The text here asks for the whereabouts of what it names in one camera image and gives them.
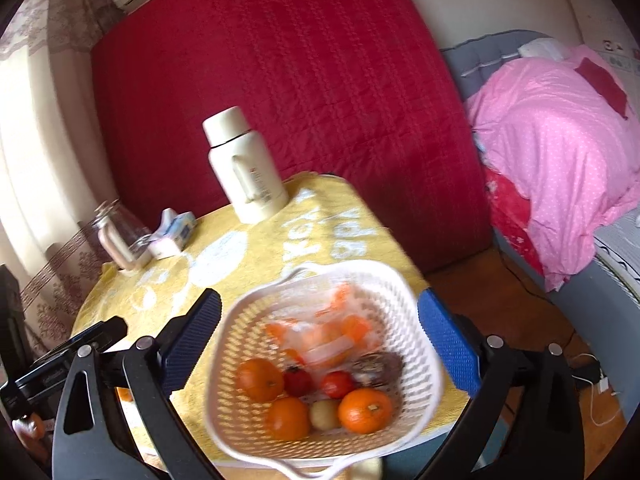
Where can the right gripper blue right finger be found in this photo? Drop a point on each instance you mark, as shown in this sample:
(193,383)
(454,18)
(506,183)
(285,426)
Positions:
(546,439)

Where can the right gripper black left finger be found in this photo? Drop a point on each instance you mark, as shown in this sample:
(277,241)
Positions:
(92,439)

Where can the orange mandarin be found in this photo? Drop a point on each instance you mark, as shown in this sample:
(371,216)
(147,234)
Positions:
(287,419)
(259,380)
(365,411)

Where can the dark brown passion fruit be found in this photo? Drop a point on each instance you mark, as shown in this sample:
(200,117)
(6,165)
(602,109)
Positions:
(377,369)

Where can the red cherry tomato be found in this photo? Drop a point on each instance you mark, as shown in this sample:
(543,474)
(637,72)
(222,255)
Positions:
(337,384)

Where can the small tan longan fruit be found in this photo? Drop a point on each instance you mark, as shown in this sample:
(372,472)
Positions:
(323,415)

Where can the brown kiwi fruit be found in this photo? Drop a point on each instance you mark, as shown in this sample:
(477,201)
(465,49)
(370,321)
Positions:
(371,469)

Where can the person's left hand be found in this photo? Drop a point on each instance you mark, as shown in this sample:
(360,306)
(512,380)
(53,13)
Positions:
(30,431)

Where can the tissue pack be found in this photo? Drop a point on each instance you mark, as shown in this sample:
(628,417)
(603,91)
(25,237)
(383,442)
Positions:
(175,230)

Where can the patterned beige curtain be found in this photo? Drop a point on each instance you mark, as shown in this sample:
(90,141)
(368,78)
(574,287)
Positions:
(54,169)

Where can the bag of orange slices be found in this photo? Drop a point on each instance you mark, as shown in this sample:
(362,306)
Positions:
(331,331)

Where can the cream thermos flask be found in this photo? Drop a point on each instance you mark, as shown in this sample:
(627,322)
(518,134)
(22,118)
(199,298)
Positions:
(244,167)

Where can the yellow cartoon towel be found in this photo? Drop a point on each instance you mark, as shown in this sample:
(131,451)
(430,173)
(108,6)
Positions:
(326,230)

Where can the pink dotted duvet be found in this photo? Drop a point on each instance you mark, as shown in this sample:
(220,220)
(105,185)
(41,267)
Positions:
(576,161)

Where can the red cloth on bed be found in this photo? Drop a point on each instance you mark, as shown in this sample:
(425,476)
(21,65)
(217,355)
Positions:
(605,85)

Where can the red quilted headboard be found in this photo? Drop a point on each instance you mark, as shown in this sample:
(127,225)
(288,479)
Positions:
(354,88)

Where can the grey bed frame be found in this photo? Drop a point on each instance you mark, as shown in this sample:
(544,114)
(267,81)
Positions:
(602,300)

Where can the glass kettle pink handle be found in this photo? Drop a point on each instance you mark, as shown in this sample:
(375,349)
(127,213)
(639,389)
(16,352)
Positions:
(123,236)

